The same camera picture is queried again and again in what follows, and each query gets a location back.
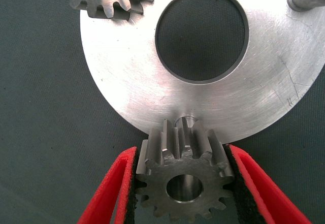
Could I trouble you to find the dark grey table cloth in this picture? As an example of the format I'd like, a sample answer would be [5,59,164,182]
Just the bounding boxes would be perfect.
[0,0,325,224]

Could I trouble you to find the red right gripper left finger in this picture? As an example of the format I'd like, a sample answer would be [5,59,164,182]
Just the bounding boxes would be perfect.
[76,146,140,224]

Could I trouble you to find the round metal carrier plate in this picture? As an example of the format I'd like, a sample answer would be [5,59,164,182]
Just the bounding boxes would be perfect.
[80,0,325,145]

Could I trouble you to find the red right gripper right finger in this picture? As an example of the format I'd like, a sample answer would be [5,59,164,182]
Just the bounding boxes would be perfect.
[224,144,313,224]

